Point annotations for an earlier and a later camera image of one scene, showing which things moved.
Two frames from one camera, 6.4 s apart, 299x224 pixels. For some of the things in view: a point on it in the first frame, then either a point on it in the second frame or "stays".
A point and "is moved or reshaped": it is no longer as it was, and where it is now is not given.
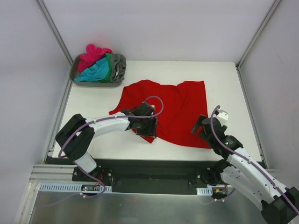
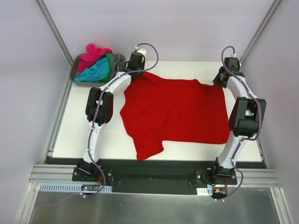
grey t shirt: (118, 67) stays
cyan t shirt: (97, 72) stays
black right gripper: (199, 124) to (219, 79)
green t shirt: (108, 79) stays
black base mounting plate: (145, 176) stays
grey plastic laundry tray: (74, 72) stays
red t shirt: (177, 106) is moved or reshaped
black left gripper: (147, 129) to (136, 73)
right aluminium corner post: (274, 5) stays
